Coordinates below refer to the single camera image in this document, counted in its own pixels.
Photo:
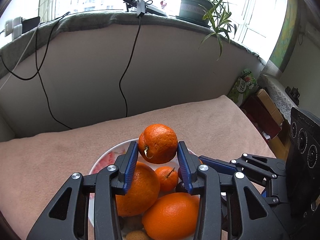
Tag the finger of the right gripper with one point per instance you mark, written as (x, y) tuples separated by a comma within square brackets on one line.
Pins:
[(256, 168)]

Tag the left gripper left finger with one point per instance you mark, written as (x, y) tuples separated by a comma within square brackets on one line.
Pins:
[(66, 215)]

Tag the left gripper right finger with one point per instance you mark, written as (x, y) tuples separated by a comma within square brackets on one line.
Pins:
[(230, 203)]

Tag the brown kiwi fruit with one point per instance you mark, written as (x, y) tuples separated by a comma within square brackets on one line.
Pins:
[(137, 235)]

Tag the dark plum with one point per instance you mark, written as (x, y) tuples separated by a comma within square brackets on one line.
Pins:
[(180, 187)]

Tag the large rough orange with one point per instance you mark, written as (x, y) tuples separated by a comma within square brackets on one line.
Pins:
[(158, 144)]

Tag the cardboard box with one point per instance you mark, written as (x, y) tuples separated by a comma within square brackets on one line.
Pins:
[(263, 113)]

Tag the smooth orange in bowl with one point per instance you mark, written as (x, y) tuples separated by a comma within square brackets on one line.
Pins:
[(173, 216)]

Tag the rough orange in bowl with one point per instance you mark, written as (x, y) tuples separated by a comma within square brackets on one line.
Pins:
[(143, 193)]

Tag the green snack box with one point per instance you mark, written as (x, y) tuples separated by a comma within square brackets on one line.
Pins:
[(244, 86)]

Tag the small stemmed tangerine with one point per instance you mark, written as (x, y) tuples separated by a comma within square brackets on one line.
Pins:
[(168, 178)]

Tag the dark green sill cloth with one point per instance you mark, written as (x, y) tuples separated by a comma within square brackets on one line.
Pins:
[(19, 49)]

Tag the potted spider plant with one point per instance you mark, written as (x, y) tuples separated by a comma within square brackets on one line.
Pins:
[(213, 14)]

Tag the white power adapter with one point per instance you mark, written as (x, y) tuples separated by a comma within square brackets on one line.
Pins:
[(13, 27)]

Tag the black adapter on sill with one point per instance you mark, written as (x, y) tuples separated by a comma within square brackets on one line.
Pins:
[(143, 7)]

